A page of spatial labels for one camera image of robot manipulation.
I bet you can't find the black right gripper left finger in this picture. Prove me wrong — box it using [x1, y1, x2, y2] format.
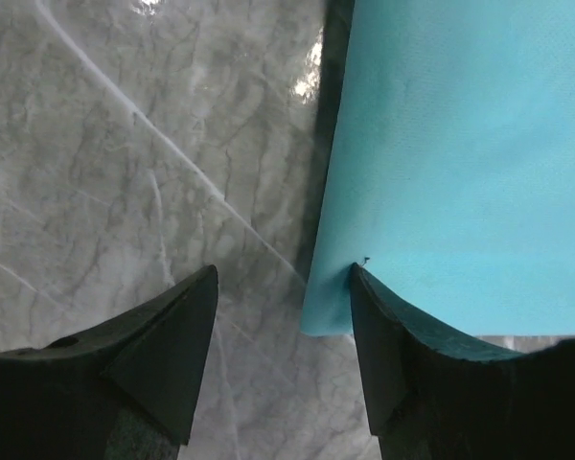
[0, 265, 219, 459]

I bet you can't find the teal t shirt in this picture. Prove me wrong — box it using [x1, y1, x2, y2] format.
[301, 1, 575, 336]

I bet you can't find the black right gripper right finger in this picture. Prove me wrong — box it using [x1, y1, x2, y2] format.
[350, 264, 575, 459]

